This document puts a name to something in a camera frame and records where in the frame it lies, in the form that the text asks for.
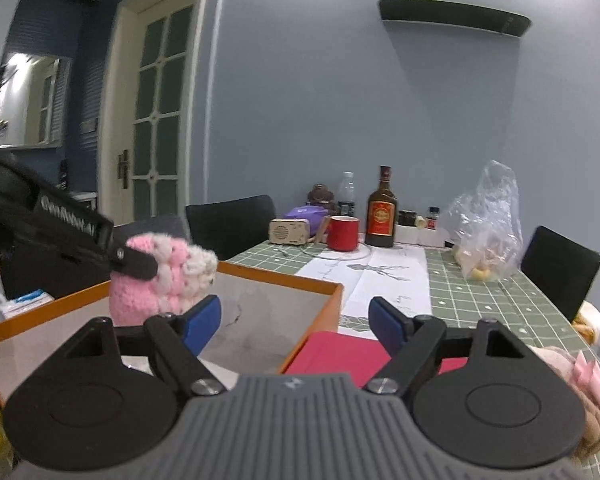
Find white soft toy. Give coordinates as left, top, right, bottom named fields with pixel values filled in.
left=572, top=301, right=600, bottom=346

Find black wall shelf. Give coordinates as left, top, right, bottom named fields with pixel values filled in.
left=378, top=0, right=532, bottom=38

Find purple pouch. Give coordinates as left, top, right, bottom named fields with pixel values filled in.
left=284, top=205, right=331, bottom=226

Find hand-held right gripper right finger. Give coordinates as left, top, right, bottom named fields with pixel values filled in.
left=364, top=296, right=553, bottom=401

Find white blue tissue packet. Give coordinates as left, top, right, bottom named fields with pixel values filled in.
left=0, top=288, right=56, bottom=318

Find clear plastic bag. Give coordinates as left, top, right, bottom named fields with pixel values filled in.
left=437, top=160, right=525, bottom=282

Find white container box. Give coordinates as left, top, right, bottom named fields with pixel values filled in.
left=395, top=224, right=453, bottom=247

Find pink white crochet plush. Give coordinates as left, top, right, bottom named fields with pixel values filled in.
left=109, top=232, right=219, bottom=327

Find black chair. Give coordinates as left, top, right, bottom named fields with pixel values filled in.
left=0, top=215, right=191, bottom=301
left=185, top=195, right=278, bottom=261
left=521, top=226, right=600, bottom=323

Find red mug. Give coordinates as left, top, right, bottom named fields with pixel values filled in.
left=326, top=215, right=361, bottom=252

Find brown liquor bottle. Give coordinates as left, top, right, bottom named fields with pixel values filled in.
left=365, top=165, right=397, bottom=248

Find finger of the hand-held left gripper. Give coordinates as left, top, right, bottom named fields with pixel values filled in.
left=107, top=246, right=160, bottom=281

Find brown bear figure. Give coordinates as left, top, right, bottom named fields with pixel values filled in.
left=307, top=184, right=337, bottom=211

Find white glass-paned door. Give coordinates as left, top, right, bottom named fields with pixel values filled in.
left=97, top=0, right=216, bottom=226

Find clear water bottle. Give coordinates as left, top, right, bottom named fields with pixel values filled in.
left=337, top=171, right=357, bottom=218

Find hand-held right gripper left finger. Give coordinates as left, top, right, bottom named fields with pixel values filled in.
left=30, top=295, right=227, bottom=400

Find framed window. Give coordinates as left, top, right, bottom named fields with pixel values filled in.
left=0, top=51, right=63, bottom=150

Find red box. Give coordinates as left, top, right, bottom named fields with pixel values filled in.
left=284, top=331, right=468, bottom=376

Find white printed table runner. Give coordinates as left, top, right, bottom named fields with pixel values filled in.
left=295, top=245, right=433, bottom=333

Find beige small radio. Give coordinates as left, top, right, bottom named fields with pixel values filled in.
left=269, top=218, right=312, bottom=246

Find orange cardboard box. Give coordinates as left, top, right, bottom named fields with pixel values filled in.
left=0, top=260, right=344, bottom=406

